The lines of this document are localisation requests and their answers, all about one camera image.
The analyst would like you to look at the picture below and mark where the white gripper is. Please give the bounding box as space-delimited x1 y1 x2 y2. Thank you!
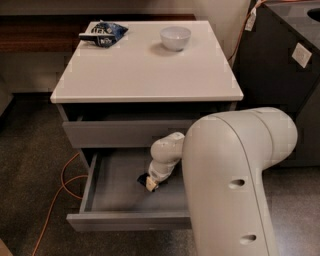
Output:
146 160 176 192

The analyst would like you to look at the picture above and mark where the blue rxbar blueberry wrapper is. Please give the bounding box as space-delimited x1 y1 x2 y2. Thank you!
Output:
137 173 152 189

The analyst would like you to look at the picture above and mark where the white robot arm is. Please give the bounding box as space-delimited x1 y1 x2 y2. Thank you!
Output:
147 107 298 256

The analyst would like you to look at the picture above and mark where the grey open middle drawer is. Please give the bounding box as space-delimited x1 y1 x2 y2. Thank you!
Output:
67 148 191 232

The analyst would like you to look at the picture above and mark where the grey upper drawer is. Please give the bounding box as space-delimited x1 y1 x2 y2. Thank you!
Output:
63 109 208 148

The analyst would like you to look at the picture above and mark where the white top drawer cabinet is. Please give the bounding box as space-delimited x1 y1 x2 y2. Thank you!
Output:
51 21 243 167

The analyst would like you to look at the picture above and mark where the white bowl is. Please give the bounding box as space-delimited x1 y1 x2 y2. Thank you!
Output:
160 26 191 51

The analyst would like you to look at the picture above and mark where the blue chip bag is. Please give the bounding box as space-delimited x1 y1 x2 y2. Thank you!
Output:
79 21 128 48

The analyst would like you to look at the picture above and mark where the dark grey side cabinet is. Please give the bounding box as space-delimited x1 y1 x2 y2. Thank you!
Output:
233 0 320 166

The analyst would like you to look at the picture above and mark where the white paper tag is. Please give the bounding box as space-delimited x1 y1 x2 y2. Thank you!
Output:
245 8 256 31

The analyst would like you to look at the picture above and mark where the orange cable on floor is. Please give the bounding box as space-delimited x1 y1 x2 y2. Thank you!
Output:
31 152 89 256

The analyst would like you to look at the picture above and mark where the white wall outlet plate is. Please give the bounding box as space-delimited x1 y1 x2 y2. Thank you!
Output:
292 43 312 68

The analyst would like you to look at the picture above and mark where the orange cable at wall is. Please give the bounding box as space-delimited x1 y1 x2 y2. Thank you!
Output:
227 0 320 64

